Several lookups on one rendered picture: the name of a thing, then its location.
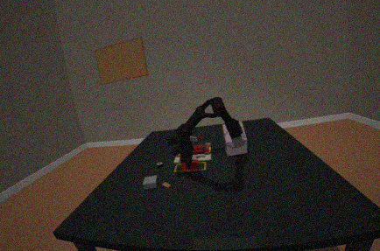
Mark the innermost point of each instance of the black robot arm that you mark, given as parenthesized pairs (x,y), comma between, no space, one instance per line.
(184,131)

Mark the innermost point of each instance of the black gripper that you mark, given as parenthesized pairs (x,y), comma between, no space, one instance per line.
(188,150)

